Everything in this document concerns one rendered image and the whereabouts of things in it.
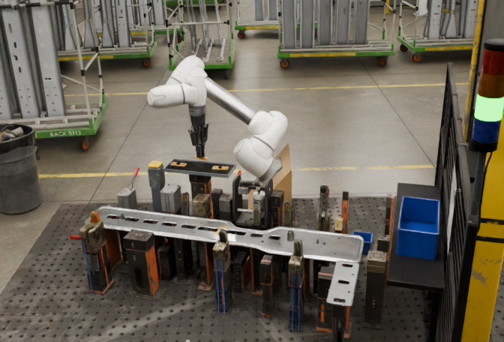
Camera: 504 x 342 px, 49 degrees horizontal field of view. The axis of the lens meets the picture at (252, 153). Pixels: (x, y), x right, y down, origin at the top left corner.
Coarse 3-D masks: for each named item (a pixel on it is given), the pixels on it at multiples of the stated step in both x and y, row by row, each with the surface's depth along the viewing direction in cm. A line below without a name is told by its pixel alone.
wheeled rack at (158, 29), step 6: (180, 18) 1117; (138, 24) 1197; (132, 30) 1129; (138, 30) 1130; (150, 30) 1129; (156, 30) 1129; (162, 30) 1128; (180, 30) 1125; (180, 36) 1135; (180, 42) 1140
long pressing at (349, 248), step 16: (112, 208) 289; (128, 208) 288; (112, 224) 275; (128, 224) 274; (144, 224) 274; (160, 224) 273; (176, 224) 273; (192, 224) 272; (208, 224) 271; (224, 224) 271; (208, 240) 259; (240, 240) 257; (256, 240) 257; (272, 240) 257; (304, 240) 256; (320, 240) 255; (336, 240) 255; (352, 240) 254; (304, 256) 244; (320, 256) 243; (336, 256) 243; (352, 256) 242
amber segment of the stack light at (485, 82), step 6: (480, 72) 144; (480, 78) 144; (486, 78) 142; (492, 78) 141; (498, 78) 140; (480, 84) 144; (486, 84) 142; (492, 84) 141; (498, 84) 141; (480, 90) 144; (486, 90) 143; (492, 90) 142; (498, 90) 142; (486, 96) 143; (492, 96) 142; (498, 96) 142
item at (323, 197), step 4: (324, 184) 259; (320, 188) 256; (324, 188) 256; (320, 192) 259; (324, 192) 256; (320, 196) 260; (324, 196) 261; (320, 200) 260; (324, 200) 261; (320, 204) 261; (324, 204) 261; (320, 208) 262; (324, 208) 262; (320, 212) 262; (320, 216) 263
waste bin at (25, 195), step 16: (0, 128) 501; (16, 128) 492; (32, 128) 492; (0, 144) 460; (16, 144) 467; (32, 144) 483; (0, 160) 467; (16, 160) 473; (32, 160) 489; (0, 176) 476; (16, 176) 479; (32, 176) 492; (0, 192) 484; (16, 192) 485; (32, 192) 496; (0, 208) 495; (16, 208) 491; (32, 208) 500
